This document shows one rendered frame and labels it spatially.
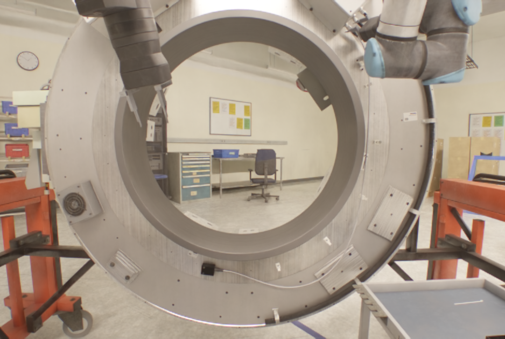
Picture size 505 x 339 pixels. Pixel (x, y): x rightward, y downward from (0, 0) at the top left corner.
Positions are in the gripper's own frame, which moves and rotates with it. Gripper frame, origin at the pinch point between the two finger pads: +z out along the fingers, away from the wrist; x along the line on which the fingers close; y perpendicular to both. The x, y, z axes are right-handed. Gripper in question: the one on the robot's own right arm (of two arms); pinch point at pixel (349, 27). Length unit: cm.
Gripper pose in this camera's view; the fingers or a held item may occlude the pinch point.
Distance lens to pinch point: 102.3
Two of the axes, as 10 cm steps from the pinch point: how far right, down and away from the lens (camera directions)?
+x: 6.7, -7.3, 1.4
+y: 6.1, 6.5, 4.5
